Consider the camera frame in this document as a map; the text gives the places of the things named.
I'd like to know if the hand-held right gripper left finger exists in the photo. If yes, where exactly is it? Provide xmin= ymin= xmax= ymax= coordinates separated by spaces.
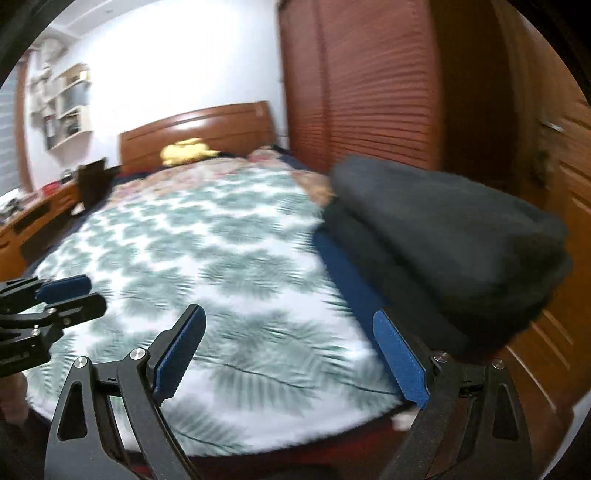
xmin=44 ymin=304 xmax=207 ymax=480

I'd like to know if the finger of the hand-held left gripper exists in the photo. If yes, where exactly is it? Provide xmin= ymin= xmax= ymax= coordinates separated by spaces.
xmin=0 ymin=274 xmax=92 ymax=305
xmin=28 ymin=292 xmax=108 ymax=330

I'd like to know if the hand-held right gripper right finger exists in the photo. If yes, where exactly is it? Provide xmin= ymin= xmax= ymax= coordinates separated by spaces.
xmin=373 ymin=310 xmax=529 ymax=480

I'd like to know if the black jacket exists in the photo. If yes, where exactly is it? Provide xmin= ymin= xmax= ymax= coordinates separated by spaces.
xmin=314 ymin=155 xmax=573 ymax=361

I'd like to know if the person's left hand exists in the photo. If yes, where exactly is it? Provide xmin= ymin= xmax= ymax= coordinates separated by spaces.
xmin=0 ymin=371 xmax=28 ymax=428

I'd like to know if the wooden desk cabinet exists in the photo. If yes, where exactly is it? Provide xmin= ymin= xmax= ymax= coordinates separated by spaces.
xmin=0 ymin=178 xmax=88 ymax=280

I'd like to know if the dark chair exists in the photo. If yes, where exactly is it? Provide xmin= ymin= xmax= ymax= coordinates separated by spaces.
xmin=71 ymin=157 xmax=122 ymax=217

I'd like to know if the grey window blind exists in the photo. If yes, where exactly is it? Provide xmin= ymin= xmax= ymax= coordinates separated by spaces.
xmin=0 ymin=65 xmax=24 ymax=195

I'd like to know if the yellow plush toy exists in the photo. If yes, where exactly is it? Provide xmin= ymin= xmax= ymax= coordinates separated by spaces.
xmin=159 ymin=137 xmax=220 ymax=167

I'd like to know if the wooden bed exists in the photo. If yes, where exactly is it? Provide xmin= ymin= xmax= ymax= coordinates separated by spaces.
xmin=18 ymin=100 xmax=416 ymax=462

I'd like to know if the wooden door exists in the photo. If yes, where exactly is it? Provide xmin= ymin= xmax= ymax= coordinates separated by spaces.
xmin=503 ymin=69 xmax=591 ymax=416

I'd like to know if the wooden slatted wardrobe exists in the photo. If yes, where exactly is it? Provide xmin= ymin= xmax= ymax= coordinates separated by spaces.
xmin=276 ymin=0 xmax=522 ymax=195

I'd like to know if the white wall shelf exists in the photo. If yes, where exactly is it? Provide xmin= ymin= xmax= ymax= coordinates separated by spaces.
xmin=30 ymin=62 xmax=93 ymax=151

